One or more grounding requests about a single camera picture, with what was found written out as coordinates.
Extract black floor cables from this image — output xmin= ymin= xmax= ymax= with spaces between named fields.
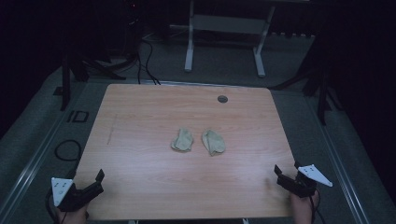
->
xmin=135 ymin=36 xmax=162 ymax=86

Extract metal floor rail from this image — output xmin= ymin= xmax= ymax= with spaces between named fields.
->
xmin=303 ymin=92 xmax=373 ymax=224
xmin=0 ymin=81 xmax=106 ymax=220

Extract black metal stand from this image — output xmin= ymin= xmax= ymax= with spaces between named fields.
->
xmin=269 ymin=43 xmax=345 ymax=126
xmin=52 ymin=50 xmax=139 ymax=112

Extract person's right hand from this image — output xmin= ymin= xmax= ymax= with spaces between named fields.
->
xmin=289 ymin=190 xmax=320 ymax=224

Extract white metal table frame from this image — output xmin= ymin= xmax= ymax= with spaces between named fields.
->
xmin=183 ymin=0 xmax=276 ymax=78

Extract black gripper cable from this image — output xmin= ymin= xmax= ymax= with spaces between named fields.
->
xmin=307 ymin=195 xmax=327 ymax=224
xmin=45 ymin=188 xmax=68 ymax=224

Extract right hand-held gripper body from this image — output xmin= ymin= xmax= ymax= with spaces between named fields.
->
xmin=275 ymin=163 xmax=333 ymax=199

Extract person's left hand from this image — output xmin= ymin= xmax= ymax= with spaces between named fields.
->
xmin=55 ymin=203 xmax=91 ymax=224

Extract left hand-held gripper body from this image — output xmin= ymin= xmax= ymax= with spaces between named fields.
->
xmin=50 ymin=176 xmax=105 ymax=213

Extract beige sock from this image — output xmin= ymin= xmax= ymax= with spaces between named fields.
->
xmin=170 ymin=126 xmax=195 ymax=153
xmin=201 ymin=129 xmax=227 ymax=157

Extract black cable loop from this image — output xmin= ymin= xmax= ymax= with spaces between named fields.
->
xmin=54 ymin=139 xmax=83 ymax=162

